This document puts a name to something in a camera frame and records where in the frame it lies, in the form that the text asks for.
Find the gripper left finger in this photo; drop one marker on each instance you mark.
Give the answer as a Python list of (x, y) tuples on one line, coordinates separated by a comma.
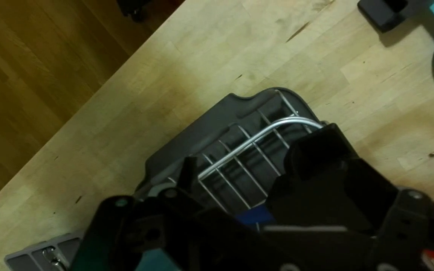
[(126, 229)]

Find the grey dish drainer tray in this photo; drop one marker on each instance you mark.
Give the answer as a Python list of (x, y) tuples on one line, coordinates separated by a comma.
[(209, 128)]

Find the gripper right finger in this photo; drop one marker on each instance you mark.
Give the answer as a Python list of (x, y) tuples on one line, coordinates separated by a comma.
[(326, 177)]

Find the blue block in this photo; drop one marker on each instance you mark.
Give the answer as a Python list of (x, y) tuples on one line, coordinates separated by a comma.
[(255, 216)]

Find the black plastic object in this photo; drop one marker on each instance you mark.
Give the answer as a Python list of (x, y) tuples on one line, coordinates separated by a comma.
[(384, 11)]

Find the black chair caster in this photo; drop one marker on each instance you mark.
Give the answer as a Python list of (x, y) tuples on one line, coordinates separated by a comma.
[(132, 7)]

